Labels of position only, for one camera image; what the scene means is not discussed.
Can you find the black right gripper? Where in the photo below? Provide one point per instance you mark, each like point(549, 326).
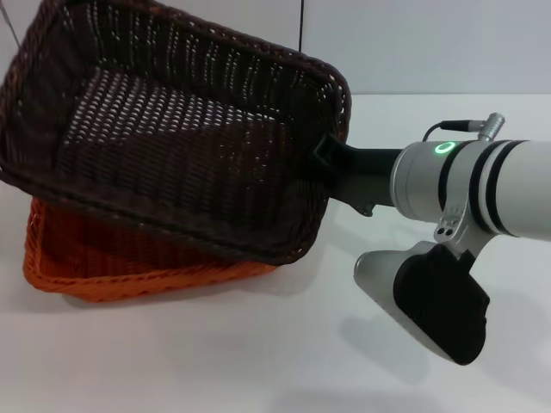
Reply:
point(366, 176)

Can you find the dark brown woven basket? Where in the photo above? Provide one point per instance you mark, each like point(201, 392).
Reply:
point(172, 150)

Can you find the orange woven plastic basket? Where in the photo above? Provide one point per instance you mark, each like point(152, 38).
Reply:
point(64, 284)

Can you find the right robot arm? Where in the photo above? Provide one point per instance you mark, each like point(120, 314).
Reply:
point(482, 189)

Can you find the right wrist camera silver housing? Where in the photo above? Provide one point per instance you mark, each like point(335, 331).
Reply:
point(439, 310)

